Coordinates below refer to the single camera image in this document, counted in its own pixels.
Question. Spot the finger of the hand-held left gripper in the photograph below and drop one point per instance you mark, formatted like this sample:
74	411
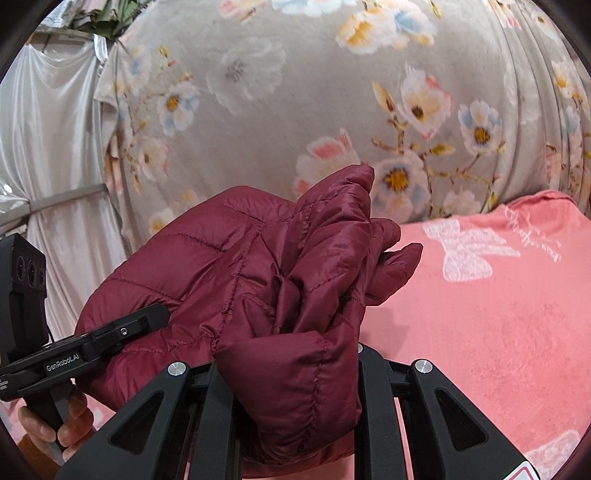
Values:
147	316

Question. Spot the person's left forearm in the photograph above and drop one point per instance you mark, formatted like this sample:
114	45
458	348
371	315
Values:
37	459

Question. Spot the maroon puffer jacket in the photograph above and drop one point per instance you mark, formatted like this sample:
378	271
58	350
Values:
258	277

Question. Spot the green leafy plant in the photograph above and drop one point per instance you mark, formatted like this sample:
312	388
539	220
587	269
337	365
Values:
117	16

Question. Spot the pink blanket with white bows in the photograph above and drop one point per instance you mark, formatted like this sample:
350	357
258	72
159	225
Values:
485	323

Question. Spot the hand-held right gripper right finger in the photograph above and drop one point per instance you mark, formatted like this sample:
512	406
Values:
371	397

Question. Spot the silver satin cloth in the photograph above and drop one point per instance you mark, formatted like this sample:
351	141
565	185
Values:
55	138

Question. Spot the person's left hand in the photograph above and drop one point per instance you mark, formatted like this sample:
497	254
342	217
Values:
74	422

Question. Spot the grey floral blanket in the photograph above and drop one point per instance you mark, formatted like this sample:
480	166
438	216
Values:
300	92

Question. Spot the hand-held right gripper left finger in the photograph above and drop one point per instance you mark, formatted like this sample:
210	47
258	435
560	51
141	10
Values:
221	415

